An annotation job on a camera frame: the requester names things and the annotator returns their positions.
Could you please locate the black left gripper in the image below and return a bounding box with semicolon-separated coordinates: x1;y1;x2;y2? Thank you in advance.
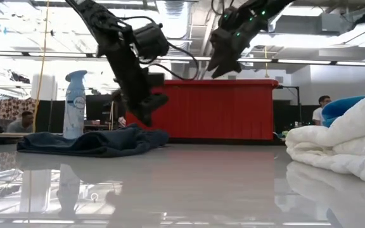
98;44;170;127

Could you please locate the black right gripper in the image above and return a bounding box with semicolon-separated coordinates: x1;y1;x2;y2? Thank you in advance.
207;6;269;79

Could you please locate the red plastic laundry basket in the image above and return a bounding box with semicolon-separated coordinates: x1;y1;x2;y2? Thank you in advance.
125;79;280;141

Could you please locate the dark navy garment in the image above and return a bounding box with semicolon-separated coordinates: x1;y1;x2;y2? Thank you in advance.
16;123;170;158

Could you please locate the blue towel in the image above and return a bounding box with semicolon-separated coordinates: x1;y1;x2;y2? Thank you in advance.
321;85;365;128

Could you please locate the white lace cloth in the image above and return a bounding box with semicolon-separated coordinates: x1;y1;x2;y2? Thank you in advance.
285;79;365;187

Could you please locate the light blue air freshener bottle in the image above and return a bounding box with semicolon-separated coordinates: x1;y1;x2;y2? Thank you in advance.
62;70;88;140

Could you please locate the person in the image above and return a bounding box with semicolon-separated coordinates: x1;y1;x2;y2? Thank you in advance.
6;110;35;134
312;94;332;127

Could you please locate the brown floral fabric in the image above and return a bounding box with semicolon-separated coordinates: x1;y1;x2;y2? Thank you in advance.
0;98;38;123

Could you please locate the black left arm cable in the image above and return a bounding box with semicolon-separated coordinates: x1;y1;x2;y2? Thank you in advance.
155;41;200;82

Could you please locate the silver ventilation duct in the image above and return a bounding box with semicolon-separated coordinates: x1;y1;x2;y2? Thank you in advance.
155;0;199;80

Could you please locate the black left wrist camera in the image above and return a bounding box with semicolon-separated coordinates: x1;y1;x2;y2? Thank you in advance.
133;22;170;61

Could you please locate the thin black metal post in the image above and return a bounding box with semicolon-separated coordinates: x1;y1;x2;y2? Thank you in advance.
277;84;301;126

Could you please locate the yellow hanging cable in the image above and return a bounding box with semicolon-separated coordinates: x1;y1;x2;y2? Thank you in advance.
32;0;51;134

